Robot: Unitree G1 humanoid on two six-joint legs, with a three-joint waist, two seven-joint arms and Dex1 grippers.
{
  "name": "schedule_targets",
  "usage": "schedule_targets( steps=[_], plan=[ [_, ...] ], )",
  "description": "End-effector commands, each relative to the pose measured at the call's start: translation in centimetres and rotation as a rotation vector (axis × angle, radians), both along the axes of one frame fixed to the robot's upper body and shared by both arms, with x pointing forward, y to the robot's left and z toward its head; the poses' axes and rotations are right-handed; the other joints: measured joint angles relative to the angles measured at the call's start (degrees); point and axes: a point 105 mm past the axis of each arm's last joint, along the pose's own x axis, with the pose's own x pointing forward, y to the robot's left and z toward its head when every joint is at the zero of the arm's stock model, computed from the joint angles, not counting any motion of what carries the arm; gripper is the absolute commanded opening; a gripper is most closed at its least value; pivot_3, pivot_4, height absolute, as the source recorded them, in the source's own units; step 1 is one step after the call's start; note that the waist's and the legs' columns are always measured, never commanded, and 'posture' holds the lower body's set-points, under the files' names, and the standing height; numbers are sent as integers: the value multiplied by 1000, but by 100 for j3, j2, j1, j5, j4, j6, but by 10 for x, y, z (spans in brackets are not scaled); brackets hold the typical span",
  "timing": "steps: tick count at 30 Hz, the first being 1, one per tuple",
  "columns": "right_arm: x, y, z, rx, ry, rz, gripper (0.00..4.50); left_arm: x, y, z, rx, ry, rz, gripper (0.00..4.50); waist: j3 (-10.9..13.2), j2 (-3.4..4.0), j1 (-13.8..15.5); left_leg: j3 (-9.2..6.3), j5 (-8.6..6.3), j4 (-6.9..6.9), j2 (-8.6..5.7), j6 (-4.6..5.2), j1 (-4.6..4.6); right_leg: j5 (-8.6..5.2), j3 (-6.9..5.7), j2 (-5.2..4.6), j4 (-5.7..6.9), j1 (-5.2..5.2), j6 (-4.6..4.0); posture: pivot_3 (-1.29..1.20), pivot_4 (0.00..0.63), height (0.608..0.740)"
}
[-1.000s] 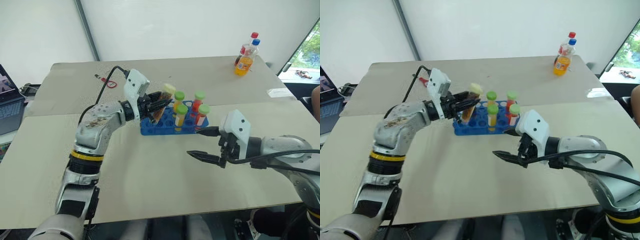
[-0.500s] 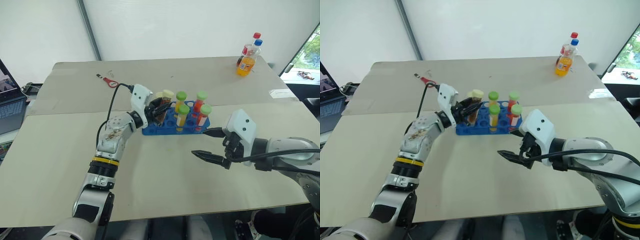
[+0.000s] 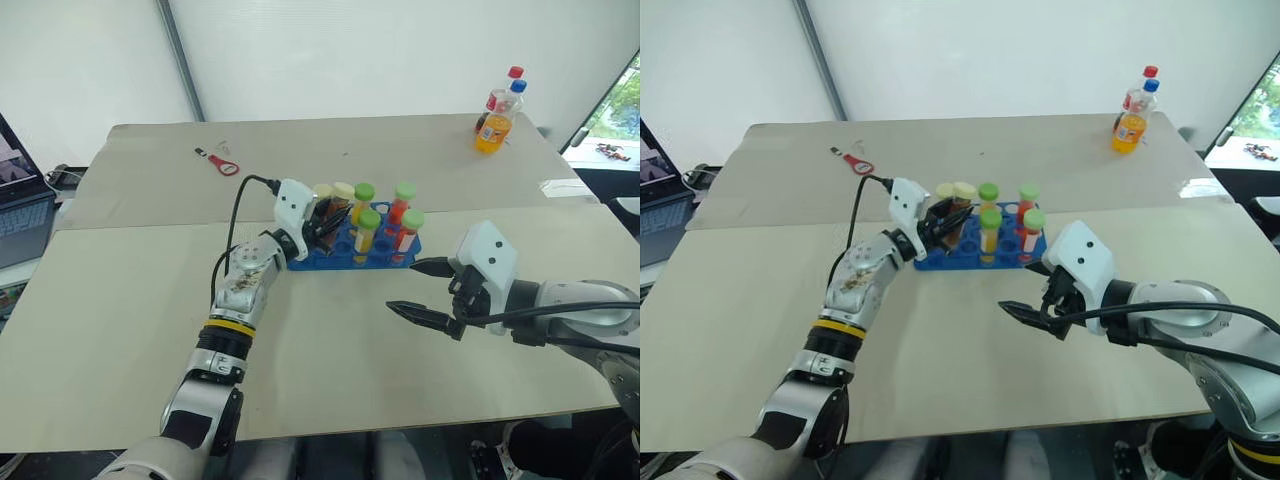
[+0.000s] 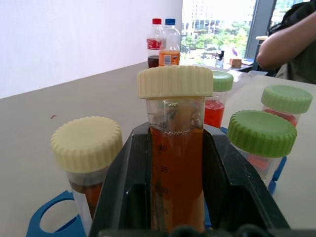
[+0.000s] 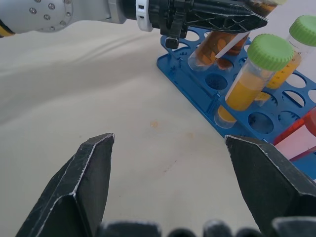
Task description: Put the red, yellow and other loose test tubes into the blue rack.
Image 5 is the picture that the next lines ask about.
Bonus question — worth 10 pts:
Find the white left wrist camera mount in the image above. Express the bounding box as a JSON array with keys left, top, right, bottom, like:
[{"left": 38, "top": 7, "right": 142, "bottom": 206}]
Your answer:
[{"left": 135, "top": 0, "right": 154, "bottom": 33}]

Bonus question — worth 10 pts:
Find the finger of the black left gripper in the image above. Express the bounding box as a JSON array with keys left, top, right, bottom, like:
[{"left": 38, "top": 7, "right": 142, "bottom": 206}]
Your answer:
[
  {"left": 184, "top": 3, "right": 270, "bottom": 33},
  {"left": 195, "top": 0, "right": 250, "bottom": 11}
]

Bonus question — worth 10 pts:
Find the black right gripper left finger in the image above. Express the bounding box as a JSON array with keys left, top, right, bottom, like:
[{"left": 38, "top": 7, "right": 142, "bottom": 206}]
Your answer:
[{"left": 14, "top": 133, "right": 116, "bottom": 237}]

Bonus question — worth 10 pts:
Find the yellow test tube green cap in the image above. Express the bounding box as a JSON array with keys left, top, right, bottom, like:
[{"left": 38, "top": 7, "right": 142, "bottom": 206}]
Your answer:
[
  {"left": 255, "top": 14, "right": 316, "bottom": 107},
  {"left": 214, "top": 34, "right": 295, "bottom": 129}
]

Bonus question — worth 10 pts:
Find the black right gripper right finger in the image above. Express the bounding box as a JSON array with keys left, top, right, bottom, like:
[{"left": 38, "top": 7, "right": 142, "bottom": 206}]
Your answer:
[{"left": 224, "top": 134, "right": 316, "bottom": 237}]

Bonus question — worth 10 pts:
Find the dark red liquid test tube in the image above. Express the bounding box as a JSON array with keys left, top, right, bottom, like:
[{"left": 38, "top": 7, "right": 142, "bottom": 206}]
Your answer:
[{"left": 216, "top": 36, "right": 248, "bottom": 71}]

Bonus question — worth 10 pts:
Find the blue test tube rack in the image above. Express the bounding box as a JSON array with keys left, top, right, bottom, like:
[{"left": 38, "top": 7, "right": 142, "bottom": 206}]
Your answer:
[{"left": 156, "top": 26, "right": 316, "bottom": 184}]

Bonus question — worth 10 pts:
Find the brown liquid test tube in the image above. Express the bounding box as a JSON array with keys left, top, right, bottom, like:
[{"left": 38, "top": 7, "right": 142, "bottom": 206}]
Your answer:
[{"left": 187, "top": 0, "right": 288, "bottom": 73}]

